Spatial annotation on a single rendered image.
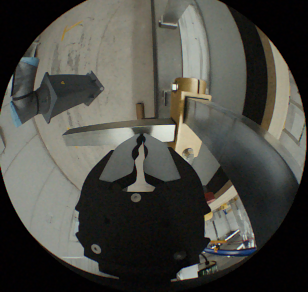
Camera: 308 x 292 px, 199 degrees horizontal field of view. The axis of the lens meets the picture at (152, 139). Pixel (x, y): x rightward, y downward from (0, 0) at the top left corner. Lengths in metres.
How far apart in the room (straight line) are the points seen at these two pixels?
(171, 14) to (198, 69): 0.24
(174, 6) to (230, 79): 0.26
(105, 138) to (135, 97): 0.84
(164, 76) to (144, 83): 0.70
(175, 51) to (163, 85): 0.11
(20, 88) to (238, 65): 0.79
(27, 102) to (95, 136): 0.51
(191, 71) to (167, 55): 0.14
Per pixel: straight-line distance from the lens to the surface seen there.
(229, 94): 0.35
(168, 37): 0.31
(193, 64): 0.40
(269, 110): 0.28
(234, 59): 0.36
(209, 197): 0.34
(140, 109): 0.90
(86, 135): 0.17
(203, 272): 0.33
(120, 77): 1.00
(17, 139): 2.62
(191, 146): 0.16
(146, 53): 1.03
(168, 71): 0.27
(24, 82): 0.57
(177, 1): 0.26
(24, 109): 0.60
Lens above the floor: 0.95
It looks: 57 degrees down
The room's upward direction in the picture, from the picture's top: 172 degrees clockwise
